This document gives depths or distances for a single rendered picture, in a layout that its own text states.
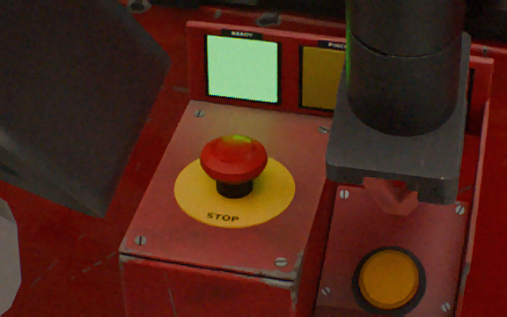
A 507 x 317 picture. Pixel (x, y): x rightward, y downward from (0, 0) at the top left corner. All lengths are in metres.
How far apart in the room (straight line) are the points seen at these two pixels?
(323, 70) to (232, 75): 0.06
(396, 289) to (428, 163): 0.18
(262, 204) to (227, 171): 0.03
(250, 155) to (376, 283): 0.12
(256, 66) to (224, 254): 0.14
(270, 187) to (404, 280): 0.10
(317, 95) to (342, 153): 0.19
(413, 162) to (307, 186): 0.16
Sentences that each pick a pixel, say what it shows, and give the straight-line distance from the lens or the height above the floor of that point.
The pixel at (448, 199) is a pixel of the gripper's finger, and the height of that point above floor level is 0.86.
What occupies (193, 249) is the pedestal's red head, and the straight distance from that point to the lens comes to 0.65.
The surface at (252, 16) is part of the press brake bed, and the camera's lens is 0.89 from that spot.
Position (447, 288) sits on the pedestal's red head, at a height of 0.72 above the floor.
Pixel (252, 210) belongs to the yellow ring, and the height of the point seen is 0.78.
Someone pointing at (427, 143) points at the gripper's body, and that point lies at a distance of 0.55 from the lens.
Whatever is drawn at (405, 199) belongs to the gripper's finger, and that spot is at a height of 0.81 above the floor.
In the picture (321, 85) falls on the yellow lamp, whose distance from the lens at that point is 0.73.
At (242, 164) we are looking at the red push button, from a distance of 0.66.
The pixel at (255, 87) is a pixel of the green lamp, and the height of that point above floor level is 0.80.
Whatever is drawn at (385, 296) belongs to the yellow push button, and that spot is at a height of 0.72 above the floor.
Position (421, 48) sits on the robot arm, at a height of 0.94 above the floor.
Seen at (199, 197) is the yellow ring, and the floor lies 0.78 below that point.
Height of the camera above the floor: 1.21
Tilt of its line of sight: 37 degrees down
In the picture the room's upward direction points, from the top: 1 degrees counter-clockwise
